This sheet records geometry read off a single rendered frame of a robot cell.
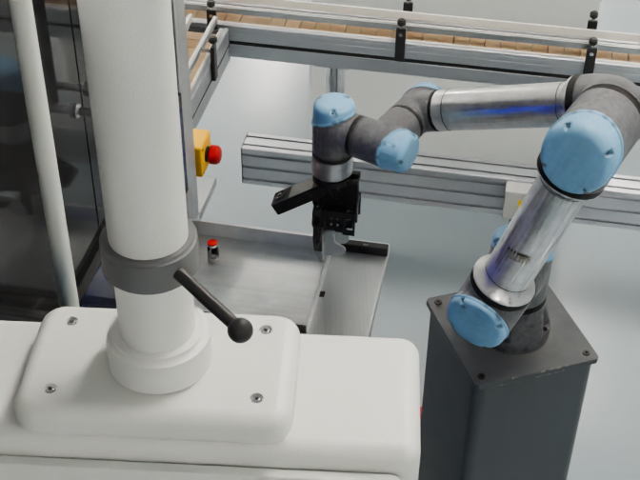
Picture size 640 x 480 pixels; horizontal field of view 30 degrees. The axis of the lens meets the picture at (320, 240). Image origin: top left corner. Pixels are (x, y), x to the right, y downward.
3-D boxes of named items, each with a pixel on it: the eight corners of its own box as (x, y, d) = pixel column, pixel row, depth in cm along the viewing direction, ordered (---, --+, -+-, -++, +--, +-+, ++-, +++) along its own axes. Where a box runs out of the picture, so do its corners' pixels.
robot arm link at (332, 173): (308, 162, 213) (316, 137, 219) (308, 183, 216) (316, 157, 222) (349, 167, 212) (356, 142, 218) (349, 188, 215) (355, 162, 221)
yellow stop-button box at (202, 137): (169, 173, 244) (166, 145, 240) (178, 154, 250) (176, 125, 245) (205, 178, 243) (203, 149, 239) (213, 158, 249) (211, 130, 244)
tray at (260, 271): (127, 313, 223) (126, 300, 221) (168, 230, 243) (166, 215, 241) (306, 339, 218) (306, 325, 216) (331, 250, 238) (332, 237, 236)
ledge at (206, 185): (136, 211, 250) (135, 205, 249) (154, 176, 260) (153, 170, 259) (200, 219, 248) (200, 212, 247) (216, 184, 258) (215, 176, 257)
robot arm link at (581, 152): (521, 319, 223) (659, 110, 184) (487, 368, 213) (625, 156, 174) (467, 283, 226) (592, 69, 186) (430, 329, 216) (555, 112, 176)
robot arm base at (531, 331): (529, 295, 242) (534, 257, 235) (562, 345, 230) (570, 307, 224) (459, 310, 238) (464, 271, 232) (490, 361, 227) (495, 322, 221)
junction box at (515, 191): (501, 218, 316) (505, 190, 311) (503, 207, 320) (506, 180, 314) (547, 224, 315) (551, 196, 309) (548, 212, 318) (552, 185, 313)
